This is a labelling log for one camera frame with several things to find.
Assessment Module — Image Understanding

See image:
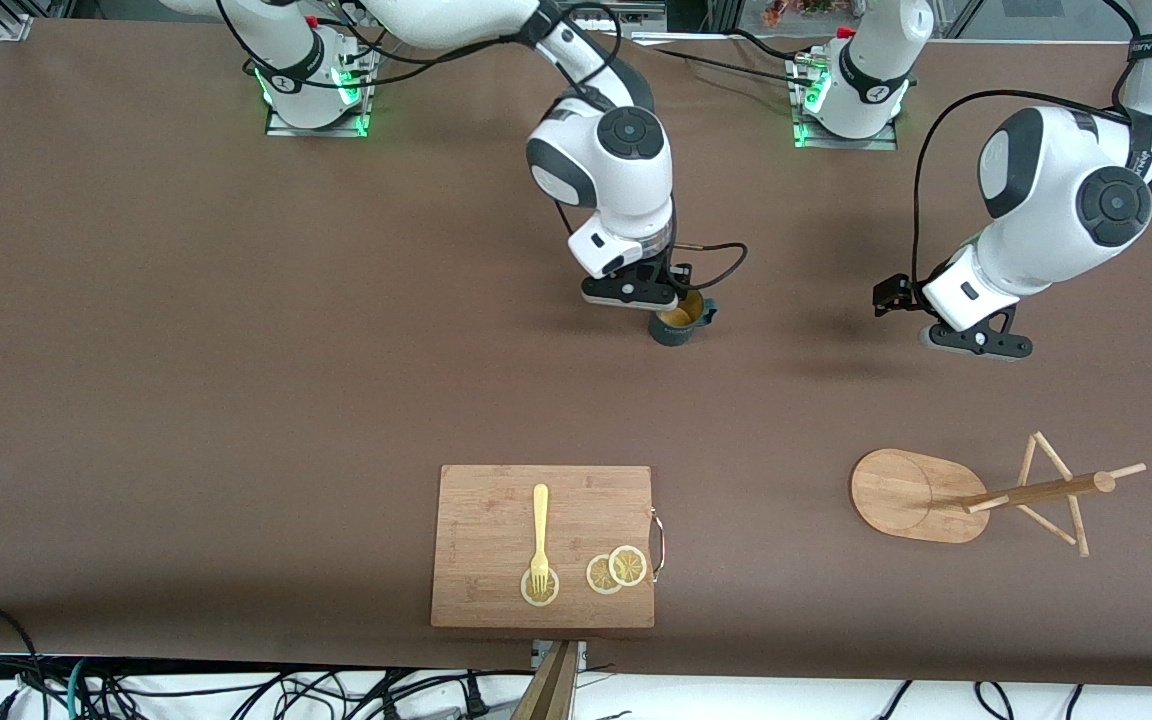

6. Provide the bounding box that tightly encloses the teal mug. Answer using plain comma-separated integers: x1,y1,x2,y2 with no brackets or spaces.
647,290,718,349

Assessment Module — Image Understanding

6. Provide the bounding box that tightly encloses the wooden mug rack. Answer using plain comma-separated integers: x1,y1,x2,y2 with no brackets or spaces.
850,431,1147,558

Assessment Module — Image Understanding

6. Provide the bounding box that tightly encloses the yellow plastic fork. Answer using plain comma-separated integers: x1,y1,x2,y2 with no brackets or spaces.
530,484,551,597

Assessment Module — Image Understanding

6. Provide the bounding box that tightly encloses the white power strip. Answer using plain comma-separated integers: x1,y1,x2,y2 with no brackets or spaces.
576,0,669,32

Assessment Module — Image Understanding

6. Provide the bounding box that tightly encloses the bamboo cutting board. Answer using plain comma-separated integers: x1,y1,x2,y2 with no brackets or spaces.
430,464,667,630

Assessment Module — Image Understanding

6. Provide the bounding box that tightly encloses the brown table cover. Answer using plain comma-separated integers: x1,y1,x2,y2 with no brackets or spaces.
0,18,1152,689

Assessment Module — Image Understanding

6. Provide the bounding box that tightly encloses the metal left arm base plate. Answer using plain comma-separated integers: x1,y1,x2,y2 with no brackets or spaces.
791,55,900,152

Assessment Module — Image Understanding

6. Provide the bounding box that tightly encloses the black base cable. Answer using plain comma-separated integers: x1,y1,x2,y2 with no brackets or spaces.
648,48,809,89
728,28,817,65

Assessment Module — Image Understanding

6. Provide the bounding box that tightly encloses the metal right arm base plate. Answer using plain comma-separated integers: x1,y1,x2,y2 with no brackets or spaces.
264,45,378,139

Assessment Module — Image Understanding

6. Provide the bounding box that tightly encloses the metal post bracket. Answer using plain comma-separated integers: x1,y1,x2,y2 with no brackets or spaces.
531,640,588,672

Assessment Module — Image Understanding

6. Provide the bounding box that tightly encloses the wooden post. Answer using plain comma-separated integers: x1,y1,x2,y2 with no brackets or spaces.
510,641,578,720

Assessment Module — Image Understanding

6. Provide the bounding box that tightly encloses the teal floor cable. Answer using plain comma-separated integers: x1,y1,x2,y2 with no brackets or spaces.
66,658,93,720

